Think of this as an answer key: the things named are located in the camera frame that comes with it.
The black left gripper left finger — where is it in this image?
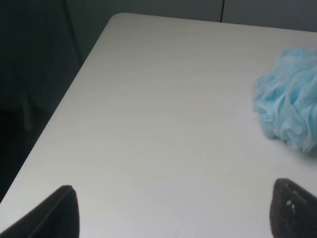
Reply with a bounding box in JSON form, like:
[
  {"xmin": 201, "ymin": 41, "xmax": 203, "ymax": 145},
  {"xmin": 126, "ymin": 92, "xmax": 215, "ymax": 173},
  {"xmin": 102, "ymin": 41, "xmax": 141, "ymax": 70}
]
[{"xmin": 0, "ymin": 185, "xmax": 80, "ymax": 238}]

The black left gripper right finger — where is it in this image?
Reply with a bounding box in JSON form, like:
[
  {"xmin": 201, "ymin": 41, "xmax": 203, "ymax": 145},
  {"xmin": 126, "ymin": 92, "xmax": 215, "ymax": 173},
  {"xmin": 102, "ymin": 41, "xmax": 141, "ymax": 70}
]
[{"xmin": 269, "ymin": 178, "xmax": 317, "ymax": 238}]

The light blue mesh bath sponge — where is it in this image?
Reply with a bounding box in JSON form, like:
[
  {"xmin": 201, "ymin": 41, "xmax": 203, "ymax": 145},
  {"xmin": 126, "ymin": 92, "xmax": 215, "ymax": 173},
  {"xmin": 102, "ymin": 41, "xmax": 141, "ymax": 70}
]
[{"xmin": 253, "ymin": 48, "xmax": 317, "ymax": 152}]

